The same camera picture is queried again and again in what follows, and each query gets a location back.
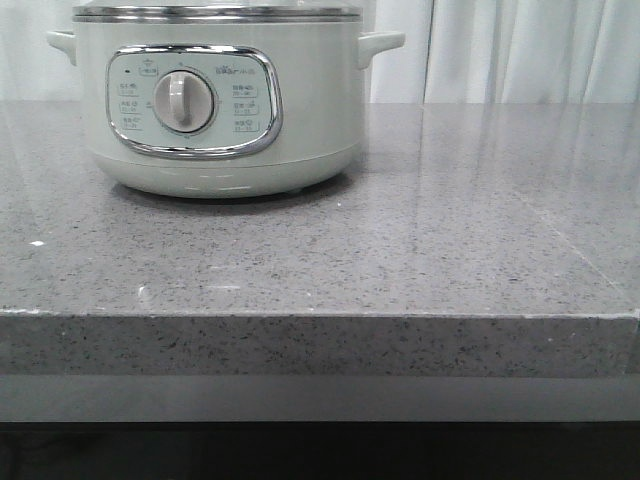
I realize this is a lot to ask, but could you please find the pale green electric cooking pot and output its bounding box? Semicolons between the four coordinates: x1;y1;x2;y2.
46;15;405;199

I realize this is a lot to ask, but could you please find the glass pot lid gold knob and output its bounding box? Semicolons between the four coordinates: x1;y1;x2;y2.
72;1;362;21

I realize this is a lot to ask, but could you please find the white pleated curtain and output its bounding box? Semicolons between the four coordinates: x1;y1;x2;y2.
1;1;639;104

